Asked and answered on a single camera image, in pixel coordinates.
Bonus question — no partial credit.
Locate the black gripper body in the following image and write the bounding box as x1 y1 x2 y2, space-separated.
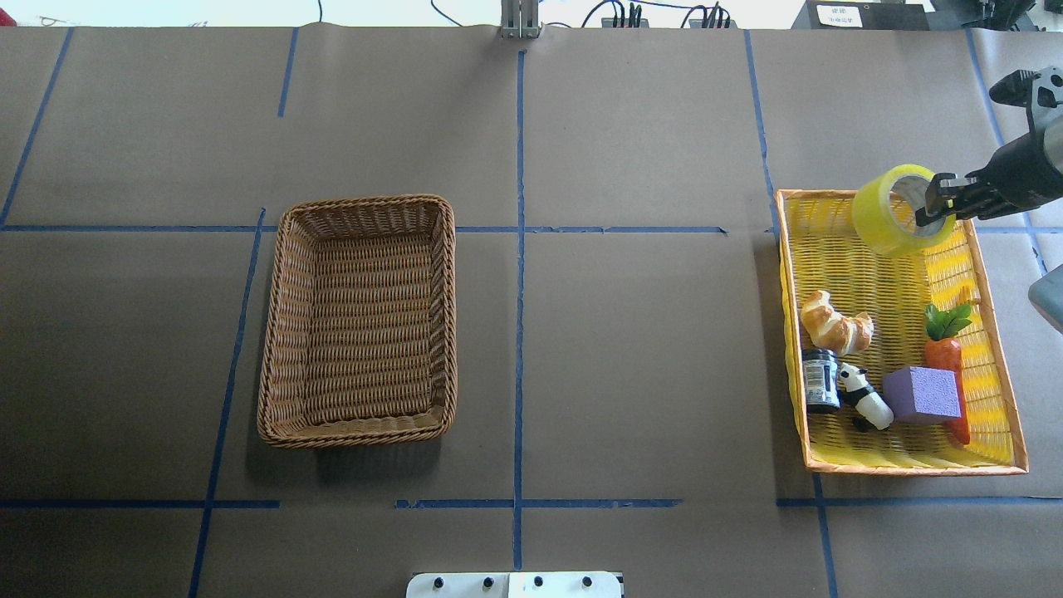
968 131 1062 220

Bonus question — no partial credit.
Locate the yellow tape roll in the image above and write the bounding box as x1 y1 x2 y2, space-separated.
851 164 956 257

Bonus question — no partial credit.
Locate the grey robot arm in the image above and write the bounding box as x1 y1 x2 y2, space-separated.
914 116 1062 233

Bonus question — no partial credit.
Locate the yellow plastic basket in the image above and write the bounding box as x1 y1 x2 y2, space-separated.
774 189 1030 477

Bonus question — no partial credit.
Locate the brown wicker basket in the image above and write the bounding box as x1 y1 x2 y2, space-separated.
256 194 458 449

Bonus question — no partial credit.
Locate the toy carrot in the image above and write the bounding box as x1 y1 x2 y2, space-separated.
923 303 973 446

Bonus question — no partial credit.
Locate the toy croissant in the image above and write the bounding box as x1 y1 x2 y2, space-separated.
800 289 874 356

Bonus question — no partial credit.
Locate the purple foam block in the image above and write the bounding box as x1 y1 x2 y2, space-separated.
881 366 961 425

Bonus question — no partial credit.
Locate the small dark jar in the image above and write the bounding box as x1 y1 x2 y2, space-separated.
802 348 840 414

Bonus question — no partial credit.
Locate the black box with label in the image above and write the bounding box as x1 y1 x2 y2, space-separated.
791 1 930 31

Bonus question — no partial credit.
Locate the toy panda figure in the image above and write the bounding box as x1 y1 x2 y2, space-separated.
838 362 894 430

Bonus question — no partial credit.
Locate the black power strip right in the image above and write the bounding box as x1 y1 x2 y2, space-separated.
681 2 733 29

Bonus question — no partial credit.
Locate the black power strip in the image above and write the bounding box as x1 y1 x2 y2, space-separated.
600 1 649 29
681 2 733 29

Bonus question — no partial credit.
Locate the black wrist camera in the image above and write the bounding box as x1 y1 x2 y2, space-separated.
988 66 1062 114

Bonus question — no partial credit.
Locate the grey metal post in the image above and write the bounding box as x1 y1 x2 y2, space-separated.
500 0 541 39

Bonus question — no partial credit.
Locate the white bracket plate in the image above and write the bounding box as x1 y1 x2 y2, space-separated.
405 571 625 597

